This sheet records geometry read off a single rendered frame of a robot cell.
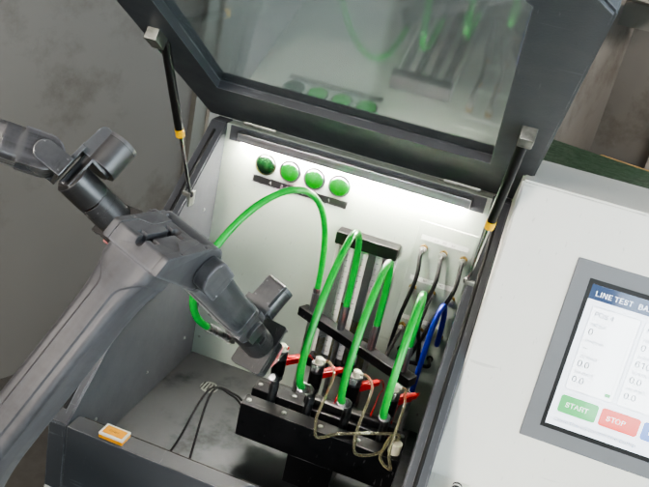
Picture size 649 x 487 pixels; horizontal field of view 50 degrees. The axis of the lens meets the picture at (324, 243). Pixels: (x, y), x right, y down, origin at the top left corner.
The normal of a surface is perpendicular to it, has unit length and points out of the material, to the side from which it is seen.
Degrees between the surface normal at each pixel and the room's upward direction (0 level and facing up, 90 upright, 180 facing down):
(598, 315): 76
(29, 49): 90
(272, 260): 90
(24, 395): 59
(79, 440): 90
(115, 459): 90
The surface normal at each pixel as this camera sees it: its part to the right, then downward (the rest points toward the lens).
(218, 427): 0.21, -0.90
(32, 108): 0.75, 0.39
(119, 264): -0.15, -0.19
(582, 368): -0.23, 0.09
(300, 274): -0.29, 0.31
